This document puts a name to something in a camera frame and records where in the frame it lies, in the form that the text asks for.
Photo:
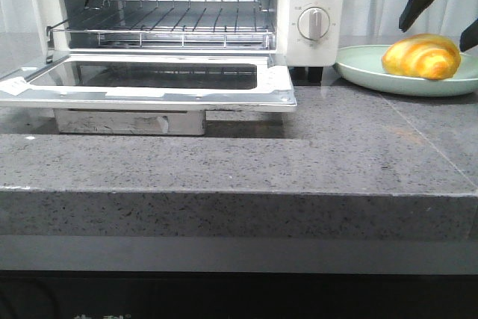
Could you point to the yellow croissant bread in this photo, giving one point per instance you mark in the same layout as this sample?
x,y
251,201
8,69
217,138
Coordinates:
x,y
430,56

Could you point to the oven glass door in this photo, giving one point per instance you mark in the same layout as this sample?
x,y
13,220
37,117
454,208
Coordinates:
x,y
142,81

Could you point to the white Toshiba toaster oven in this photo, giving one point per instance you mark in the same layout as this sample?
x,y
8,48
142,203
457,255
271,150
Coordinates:
x,y
310,50

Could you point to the light green plate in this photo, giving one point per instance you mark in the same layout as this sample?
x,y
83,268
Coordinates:
x,y
362,65

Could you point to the lower timer knob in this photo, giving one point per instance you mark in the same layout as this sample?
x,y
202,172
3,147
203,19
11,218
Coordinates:
x,y
313,23

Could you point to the metal wire oven rack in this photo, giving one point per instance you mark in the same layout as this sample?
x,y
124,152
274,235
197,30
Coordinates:
x,y
239,25

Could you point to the white oven door handle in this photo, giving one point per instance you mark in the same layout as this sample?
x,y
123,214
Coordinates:
x,y
173,123

